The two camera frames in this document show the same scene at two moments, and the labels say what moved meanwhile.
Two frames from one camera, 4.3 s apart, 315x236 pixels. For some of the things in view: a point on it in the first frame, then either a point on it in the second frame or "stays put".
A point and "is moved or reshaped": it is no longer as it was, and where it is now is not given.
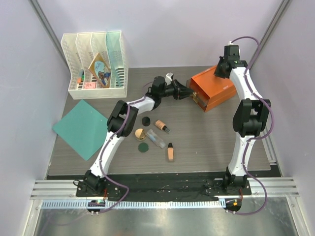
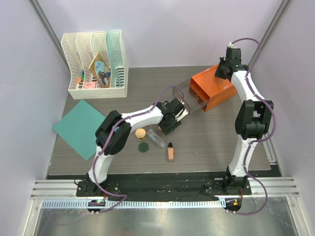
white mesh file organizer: [98, 66] stays put
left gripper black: [180, 92] to [166, 129]
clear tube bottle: [157, 140] stays put
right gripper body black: [220, 71] stays put
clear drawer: [199, 96] is moved or reshaped
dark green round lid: [143, 147] stays put
